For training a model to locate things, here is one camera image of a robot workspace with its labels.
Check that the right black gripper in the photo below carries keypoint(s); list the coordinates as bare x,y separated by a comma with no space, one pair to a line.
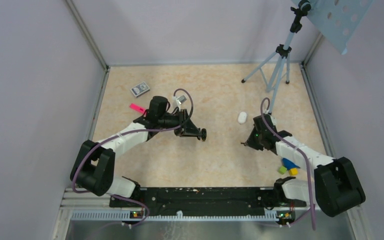
250,143

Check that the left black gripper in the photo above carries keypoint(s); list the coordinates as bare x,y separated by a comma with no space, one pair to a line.
190,129

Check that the black earbud charging case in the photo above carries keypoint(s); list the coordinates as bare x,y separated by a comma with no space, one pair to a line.
203,134

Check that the white earbud charging case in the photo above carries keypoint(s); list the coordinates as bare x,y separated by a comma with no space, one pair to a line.
242,117

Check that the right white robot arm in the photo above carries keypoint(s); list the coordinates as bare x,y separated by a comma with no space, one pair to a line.
334,185

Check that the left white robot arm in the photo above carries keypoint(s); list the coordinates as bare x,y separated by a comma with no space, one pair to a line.
94,167

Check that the green cube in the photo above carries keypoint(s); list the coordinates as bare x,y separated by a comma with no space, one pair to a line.
282,170

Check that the blue toy car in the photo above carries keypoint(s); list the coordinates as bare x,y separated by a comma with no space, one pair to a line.
289,164

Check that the yellow cube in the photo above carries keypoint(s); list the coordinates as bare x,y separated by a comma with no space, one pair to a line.
293,171

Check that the pink marker pen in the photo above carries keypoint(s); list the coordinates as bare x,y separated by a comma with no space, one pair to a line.
137,108

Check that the grey playing card box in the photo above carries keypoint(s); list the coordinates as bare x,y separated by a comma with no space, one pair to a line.
140,89

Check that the light blue tripod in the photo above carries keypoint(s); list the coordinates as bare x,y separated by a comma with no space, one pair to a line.
282,66

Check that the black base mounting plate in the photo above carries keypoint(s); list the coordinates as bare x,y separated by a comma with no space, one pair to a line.
208,201

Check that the perforated blue metal panel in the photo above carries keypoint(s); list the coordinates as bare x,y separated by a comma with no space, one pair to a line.
336,20

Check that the white cable duct rail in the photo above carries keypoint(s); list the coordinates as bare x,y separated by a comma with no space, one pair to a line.
127,216

